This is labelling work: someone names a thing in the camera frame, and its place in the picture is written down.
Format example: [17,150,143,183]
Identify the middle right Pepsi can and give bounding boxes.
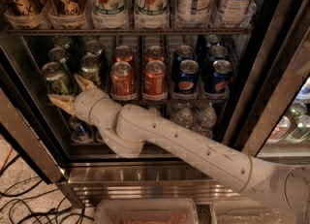
[201,46,228,71]

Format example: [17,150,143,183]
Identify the top wire shelf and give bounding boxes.
[4,27,253,36]

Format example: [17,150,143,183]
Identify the back right Pepsi can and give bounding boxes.
[196,34,222,53]

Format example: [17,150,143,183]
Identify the red can behind door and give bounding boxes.
[267,116,291,143]

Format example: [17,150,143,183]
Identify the pepsi can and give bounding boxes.
[204,59,233,94]
[196,34,222,53]
[172,45,195,72]
[201,46,228,71]
[173,59,200,94]

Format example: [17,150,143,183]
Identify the right clear plastic bin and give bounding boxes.
[210,200,295,224]

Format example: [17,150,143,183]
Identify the wire shelf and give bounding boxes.
[4,27,253,36]
[116,99,225,106]

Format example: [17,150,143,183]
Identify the middle wire shelf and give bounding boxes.
[116,99,225,106]

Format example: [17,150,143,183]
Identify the middle water bottle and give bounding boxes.
[172,108,193,129]

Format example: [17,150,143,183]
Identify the front left Pepsi can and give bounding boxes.
[173,59,200,94]

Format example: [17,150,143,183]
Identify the clear plastic bin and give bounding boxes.
[210,200,295,224]
[94,199,199,224]

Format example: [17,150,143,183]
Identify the orange floor cable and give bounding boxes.
[0,137,15,174]

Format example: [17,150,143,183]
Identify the front right orange can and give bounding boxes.
[144,60,167,96]

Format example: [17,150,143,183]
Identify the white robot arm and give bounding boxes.
[48,75,310,224]

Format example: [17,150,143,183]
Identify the black floor cables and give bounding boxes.
[0,153,95,224]

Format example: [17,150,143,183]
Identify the front right Pepsi can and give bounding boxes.
[204,59,233,94]

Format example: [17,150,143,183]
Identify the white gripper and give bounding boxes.
[47,74,109,125]

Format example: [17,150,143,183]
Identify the left slim blue can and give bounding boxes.
[69,116,91,143]

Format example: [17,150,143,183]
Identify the left water bottle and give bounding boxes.
[148,107,162,115]

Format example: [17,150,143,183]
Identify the orange can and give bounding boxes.
[110,61,134,96]
[114,46,135,66]
[144,60,167,96]
[145,45,165,62]

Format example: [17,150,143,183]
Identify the front left orange can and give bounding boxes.
[110,61,134,96]

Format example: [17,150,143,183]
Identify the green can behind door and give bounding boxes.
[285,102,310,144]

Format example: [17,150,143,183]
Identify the green can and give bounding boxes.
[80,54,103,87]
[47,47,73,74]
[285,102,310,144]
[53,36,78,53]
[42,62,74,95]
[84,40,106,60]

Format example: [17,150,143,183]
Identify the back right orange can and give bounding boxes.
[145,45,165,62]

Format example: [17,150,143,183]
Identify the open fridge glass door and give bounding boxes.
[221,0,310,164]

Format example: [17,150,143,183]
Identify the back left orange can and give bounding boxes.
[114,46,135,66]

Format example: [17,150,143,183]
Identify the right water bottle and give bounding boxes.
[193,106,217,138]

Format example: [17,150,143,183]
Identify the water bottle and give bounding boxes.
[148,107,162,115]
[172,108,193,129]
[193,106,217,138]

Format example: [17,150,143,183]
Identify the back left Pepsi can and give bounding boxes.
[172,45,195,72]

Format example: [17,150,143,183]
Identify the left clear plastic bin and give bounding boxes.
[94,199,199,224]

